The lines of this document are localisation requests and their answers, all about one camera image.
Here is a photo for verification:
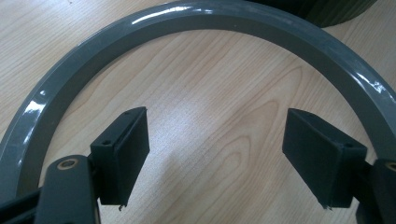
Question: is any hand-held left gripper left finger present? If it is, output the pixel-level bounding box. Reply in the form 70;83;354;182
89;105;151;208

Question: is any dark green plastic trash bin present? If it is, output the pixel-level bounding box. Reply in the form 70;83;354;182
246;0;379;29

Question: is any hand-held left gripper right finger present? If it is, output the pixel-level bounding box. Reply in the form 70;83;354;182
281;107;369;210

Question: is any grey-green plastic bin rim ring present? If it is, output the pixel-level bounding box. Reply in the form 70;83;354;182
0;0;396;203

